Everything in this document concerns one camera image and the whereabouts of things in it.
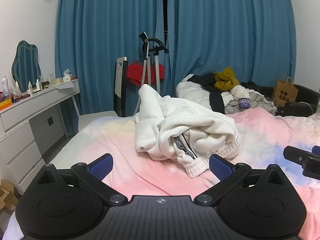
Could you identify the white spray bottle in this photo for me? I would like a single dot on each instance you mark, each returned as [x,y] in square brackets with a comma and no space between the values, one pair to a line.
[5,83]

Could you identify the brown paper bag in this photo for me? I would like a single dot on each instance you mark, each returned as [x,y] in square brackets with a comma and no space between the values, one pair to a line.
[283,92]

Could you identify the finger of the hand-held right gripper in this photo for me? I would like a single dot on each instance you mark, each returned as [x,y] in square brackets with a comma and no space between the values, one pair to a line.
[316,150]
[298,155]

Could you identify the cardboard boxes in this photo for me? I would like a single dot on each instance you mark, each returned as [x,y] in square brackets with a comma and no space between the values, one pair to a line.
[7,195]

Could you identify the grey garment with purple label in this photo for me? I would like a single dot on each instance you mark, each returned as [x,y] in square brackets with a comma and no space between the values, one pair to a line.
[255,102]

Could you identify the dark clothing heap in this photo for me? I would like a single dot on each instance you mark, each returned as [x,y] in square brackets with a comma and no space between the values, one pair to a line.
[257,87]

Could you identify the small white dropper bottle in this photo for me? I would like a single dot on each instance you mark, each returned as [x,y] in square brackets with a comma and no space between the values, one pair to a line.
[38,85]
[17,88]
[29,88]

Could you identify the garment steamer on stand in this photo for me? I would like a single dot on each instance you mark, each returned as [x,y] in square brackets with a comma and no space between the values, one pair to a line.
[156,62]

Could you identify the black garment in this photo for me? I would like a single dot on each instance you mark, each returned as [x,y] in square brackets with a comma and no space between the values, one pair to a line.
[216,100]

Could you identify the black armchair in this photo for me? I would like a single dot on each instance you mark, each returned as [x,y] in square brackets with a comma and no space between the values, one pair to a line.
[303,95]

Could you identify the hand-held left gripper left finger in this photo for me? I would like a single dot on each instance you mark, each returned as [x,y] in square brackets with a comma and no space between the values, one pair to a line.
[101,167]

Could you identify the black and white chair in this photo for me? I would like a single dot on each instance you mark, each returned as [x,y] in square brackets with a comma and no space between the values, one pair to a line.
[120,85]

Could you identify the mustard yellow garment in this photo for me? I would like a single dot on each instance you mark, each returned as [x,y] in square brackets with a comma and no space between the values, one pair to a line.
[225,78]

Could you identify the pastel pink bed blanket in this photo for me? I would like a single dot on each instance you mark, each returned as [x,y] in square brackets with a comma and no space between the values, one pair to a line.
[262,130]

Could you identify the white tissue box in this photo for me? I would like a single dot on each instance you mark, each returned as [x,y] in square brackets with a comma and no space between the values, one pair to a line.
[67,78]

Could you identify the white dressing table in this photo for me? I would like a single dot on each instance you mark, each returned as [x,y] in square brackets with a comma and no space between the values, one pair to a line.
[27,130]

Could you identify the pile of mixed clothes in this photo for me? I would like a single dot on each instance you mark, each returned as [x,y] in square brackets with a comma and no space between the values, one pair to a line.
[192,90]

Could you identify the wavy blue-framed mirror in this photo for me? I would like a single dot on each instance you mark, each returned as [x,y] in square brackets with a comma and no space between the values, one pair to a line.
[26,65]

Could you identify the tall clear bottle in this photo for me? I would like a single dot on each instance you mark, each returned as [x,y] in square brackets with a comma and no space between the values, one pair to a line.
[52,77]

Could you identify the orange box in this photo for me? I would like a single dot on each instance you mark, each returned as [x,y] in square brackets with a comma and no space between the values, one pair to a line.
[5,104]

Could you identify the red cloth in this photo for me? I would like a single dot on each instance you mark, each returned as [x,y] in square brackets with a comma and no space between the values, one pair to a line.
[135,72]

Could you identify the cream box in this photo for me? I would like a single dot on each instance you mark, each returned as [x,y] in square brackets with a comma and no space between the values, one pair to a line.
[58,80]

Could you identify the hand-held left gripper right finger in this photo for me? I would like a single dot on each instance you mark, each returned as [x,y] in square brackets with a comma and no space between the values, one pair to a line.
[220,168]

